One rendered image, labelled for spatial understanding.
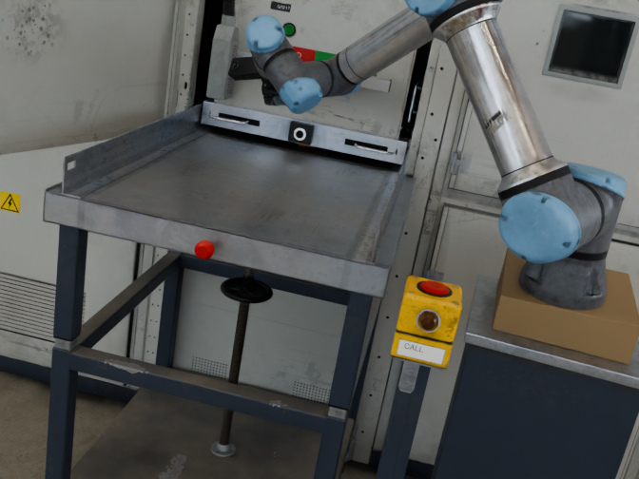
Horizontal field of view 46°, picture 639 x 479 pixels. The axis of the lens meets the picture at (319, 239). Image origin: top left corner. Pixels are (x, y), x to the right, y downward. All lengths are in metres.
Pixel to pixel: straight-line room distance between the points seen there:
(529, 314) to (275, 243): 0.45
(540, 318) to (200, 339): 1.11
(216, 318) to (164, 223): 0.84
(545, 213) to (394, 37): 0.49
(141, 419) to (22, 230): 0.65
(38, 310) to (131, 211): 1.05
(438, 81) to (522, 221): 0.74
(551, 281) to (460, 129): 0.64
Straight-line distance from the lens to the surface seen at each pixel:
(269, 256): 1.30
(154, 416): 2.01
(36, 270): 2.30
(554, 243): 1.20
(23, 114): 1.70
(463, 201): 1.93
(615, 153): 1.91
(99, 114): 1.86
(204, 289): 2.12
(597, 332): 1.38
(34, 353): 2.42
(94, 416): 2.31
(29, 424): 2.28
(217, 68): 1.90
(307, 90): 1.48
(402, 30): 1.47
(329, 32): 1.94
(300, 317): 2.08
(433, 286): 1.06
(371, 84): 1.89
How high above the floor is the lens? 1.28
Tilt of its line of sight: 19 degrees down
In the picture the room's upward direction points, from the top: 10 degrees clockwise
